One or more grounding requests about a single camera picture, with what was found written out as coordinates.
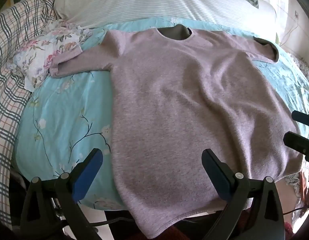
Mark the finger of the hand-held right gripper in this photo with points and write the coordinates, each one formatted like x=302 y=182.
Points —
x=303 y=118
x=297 y=142

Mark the pink-grey knit sweater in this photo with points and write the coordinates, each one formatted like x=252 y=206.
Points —
x=169 y=105

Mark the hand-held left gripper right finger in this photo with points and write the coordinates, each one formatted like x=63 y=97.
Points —
x=215 y=177

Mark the white floral cloth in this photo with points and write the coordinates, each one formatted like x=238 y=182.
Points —
x=44 y=51

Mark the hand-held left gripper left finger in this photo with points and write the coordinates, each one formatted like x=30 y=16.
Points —
x=87 y=177

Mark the teal floral bedsheet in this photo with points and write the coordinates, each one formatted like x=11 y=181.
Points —
x=69 y=120

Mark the white striped pillow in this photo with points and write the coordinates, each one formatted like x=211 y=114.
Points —
x=144 y=2

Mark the plaid blanket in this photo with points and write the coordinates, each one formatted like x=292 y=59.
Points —
x=9 y=67

